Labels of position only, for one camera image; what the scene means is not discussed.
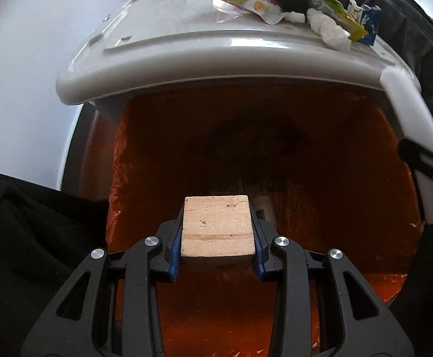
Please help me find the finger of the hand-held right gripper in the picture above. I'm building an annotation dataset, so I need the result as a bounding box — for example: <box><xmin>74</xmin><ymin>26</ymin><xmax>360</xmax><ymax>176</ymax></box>
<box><xmin>398</xmin><ymin>138</ymin><xmax>433</xmax><ymax>209</ymax></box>

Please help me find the wooden block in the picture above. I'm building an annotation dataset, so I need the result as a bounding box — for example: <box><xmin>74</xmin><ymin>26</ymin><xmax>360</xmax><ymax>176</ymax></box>
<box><xmin>180</xmin><ymin>195</ymin><xmax>257</xmax><ymax>272</ymax></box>

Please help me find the blue and white carton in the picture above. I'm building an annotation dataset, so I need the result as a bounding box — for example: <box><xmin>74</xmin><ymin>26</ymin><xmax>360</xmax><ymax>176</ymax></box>
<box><xmin>347</xmin><ymin>0</ymin><xmax>383</xmax><ymax>46</ymax></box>

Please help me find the grey plastic bin lid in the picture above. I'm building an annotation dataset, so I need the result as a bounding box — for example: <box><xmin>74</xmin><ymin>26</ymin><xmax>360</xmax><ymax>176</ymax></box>
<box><xmin>56</xmin><ymin>0</ymin><xmax>411</xmax><ymax>105</ymax></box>

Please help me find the black cloth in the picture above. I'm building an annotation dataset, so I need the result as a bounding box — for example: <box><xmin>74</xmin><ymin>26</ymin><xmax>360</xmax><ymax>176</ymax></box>
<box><xmin>0</xmin><ymin>168</ymin><xmax>110</xmax><ymax>357</ymax></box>

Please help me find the green and yellow wrapper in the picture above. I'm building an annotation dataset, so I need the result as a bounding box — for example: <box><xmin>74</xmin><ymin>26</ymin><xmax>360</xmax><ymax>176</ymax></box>
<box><xmin>289</xmin><ymin>0</ymin><xmax>368</xmax><ymax>42</ymax></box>

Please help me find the white tissue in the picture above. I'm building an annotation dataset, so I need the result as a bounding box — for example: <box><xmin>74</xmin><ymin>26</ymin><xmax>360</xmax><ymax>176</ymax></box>
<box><xmin>284</xmin><ymin>7</ymin><xmax>351</xmax><ymax>50</ymax></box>

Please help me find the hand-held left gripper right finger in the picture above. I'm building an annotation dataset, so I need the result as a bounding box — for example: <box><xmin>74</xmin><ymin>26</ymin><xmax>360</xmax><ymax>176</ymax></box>
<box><xmin>249</xmin><ymin>198</ymin><xmax>414</xmax><ymax>357</ymax></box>

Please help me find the dark grey cloth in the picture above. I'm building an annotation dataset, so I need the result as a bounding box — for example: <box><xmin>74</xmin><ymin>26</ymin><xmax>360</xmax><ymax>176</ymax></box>
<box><xmin>256</xmin><ymin>0</ymin><xmax>433</xmax><ymax>138</ymax></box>

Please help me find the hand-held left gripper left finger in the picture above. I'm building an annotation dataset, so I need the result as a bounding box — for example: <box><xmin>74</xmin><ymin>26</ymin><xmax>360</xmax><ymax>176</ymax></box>
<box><xmin>21</xmin><ymin>204</ymin><xmax>185</xmax><ymax>357</ymax></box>

